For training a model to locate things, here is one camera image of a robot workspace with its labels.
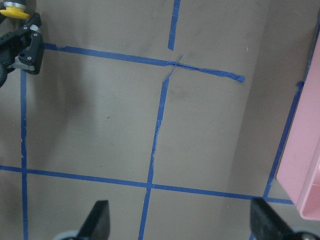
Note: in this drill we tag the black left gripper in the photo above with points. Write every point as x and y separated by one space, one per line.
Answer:
27 43

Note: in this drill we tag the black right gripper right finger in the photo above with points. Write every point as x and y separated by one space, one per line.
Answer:
266 224

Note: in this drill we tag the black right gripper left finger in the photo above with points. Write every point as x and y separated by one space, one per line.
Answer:
97 225

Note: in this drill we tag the pink plastic bin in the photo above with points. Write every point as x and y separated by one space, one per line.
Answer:
299 169

